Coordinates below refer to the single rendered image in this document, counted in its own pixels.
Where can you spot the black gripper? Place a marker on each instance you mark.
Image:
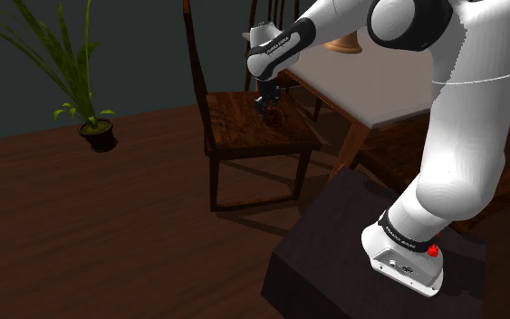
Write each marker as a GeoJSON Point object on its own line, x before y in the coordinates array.
{"type": "Point", "coordinates": [268, 92]}

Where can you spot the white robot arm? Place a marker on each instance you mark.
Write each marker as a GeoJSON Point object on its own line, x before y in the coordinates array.
{"type": "Point", "coordinates": [466, 132]}

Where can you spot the tan rounded object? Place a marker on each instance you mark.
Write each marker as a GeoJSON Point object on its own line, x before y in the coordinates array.
{"type": "Point", "coordinates": [343, 46]}

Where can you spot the white top wooden table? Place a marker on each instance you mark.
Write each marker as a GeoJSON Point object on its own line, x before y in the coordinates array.
{"type": "Point", "coordinates": [369, 88]}

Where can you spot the dark robot stand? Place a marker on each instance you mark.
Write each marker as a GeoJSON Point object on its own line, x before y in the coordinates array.
{"type": "Point", "coordinates": [325, 265]}

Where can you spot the potted green plant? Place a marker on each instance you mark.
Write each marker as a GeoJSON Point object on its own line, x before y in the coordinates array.
{"type": "Point", "coordinates": [75, 66]}

